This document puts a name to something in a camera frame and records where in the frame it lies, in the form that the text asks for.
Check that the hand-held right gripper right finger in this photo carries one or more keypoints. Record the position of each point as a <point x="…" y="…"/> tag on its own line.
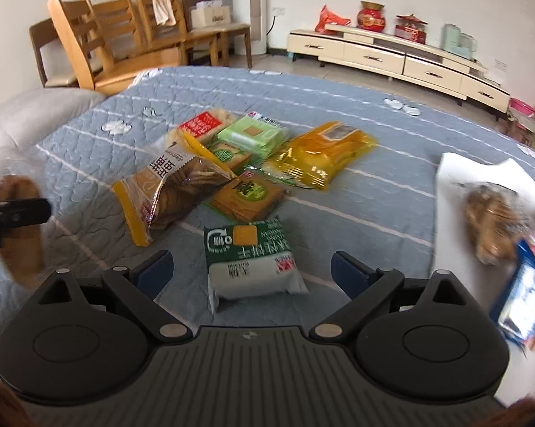
<point x="345" y="272"/>

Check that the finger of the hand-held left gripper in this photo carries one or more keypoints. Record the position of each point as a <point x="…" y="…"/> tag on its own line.
<point x="22" y="213"/>

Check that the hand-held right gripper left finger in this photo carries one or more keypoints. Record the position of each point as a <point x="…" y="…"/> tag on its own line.
<point x="158" y="272"/>

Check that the round bread packet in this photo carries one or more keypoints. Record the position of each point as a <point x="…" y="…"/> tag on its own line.
<point x="27" y="258"/>

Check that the clear yellow-edged biscuit packet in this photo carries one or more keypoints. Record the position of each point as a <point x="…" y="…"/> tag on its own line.
<point x="174" y="191"/>

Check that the dark green white biscuit packet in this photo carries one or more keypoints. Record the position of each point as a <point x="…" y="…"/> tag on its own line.
<point x="249" y="267"/>

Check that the orange green-label snack packet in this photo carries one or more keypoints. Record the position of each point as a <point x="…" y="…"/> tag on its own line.
<point x="249" y="198"/>
<point x="227" y="156"/>

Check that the white cardboard box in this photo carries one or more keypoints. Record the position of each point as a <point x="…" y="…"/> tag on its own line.
<point x="449" y="213"/>

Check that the yellow snack packet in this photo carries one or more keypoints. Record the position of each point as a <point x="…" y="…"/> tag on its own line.
<point x="323" y="153"/>

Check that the red-label rice cracker packet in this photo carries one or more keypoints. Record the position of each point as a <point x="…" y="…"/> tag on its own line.
<point x="203" y="124"/>

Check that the brown bread clear packet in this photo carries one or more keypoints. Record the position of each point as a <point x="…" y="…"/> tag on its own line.
<point x="494" y="222"/>

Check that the light green biscuit packet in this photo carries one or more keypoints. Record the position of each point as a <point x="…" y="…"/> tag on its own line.
<point x="254" y="135"/>

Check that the blue snack packet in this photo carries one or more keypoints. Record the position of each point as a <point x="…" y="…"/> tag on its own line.
<point x="527" y="302"/>

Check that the blue quilted bedspread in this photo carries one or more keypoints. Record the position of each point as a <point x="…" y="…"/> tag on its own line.
<point x="360" y="213"/>

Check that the grey sofa cushion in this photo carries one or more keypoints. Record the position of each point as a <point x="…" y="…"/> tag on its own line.
<point x="31" y="115"/>

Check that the dark chair with cream cushion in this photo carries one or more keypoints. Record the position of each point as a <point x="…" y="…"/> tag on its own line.
<point x="53" y="60"/>

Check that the tilted light wooden chair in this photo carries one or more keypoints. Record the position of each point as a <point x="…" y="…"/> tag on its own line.
<point x="134" y="64"/>

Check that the cream television cabinet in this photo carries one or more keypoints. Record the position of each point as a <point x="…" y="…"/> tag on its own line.
<point x="383" y="60"/>

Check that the small stool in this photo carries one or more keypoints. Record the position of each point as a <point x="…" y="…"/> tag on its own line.
<point x="521" y="126"/>

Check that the pink plastic basin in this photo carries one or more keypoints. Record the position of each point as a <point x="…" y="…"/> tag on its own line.
<point x="522" y="106"/>

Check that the white towel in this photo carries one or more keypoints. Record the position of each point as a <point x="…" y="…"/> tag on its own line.
<point x="164" y="9"/>

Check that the red gift box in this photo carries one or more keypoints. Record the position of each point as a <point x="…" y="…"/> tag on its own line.
<point x="410" y="30"/>

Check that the dark wooden chair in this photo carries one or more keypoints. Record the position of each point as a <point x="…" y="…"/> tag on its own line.
<point x="231" y="31"/>

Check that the red plastic bag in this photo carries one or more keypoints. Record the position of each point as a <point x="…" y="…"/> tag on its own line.
<point x="332" y="20"/>

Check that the red gold vase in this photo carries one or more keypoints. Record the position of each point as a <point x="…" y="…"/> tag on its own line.
<point x="371" y="17"/>

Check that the mint green kitchen appliance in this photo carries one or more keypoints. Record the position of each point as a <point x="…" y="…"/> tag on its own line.
<point x="458" y="41"/>

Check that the white paper bag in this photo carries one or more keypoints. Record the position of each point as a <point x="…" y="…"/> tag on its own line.
<point x="210" y="17"/>

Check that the white tower air conditioner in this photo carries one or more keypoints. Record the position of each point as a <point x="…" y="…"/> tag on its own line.
<point x="249" y="9"/>

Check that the white wall socket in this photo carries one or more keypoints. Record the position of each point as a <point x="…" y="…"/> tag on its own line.
<point x="278" y="11"/>
<point x="501" y="63"/>

